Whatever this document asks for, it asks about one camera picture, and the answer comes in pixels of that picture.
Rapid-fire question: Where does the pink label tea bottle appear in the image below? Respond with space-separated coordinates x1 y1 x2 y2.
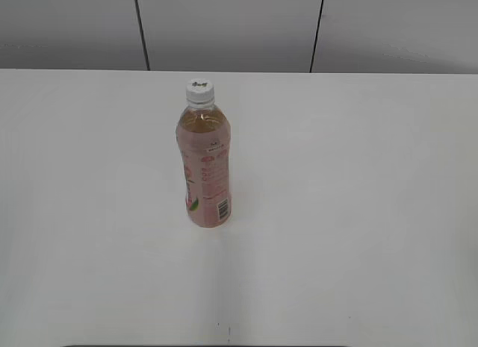
176 103 232 228

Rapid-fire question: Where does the white bottle cap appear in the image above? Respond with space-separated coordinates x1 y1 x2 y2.
186 78 215 104

